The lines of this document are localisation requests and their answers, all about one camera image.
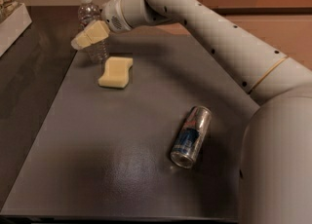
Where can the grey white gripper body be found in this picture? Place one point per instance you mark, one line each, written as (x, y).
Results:
(111, 16)

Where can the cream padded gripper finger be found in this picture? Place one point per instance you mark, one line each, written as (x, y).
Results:
(95, 31)

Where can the clear plastic water bottle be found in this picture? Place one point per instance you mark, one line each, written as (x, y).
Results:
(87, 12)

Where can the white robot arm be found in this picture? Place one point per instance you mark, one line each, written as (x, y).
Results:
(276, 161)

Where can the yellow sponge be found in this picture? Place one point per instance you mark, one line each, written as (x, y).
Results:
(116, 72)

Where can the white box with snacks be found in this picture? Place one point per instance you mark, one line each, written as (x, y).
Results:
(14, 19)

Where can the silver blue drink can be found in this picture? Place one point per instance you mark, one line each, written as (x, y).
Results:
(191, 136)

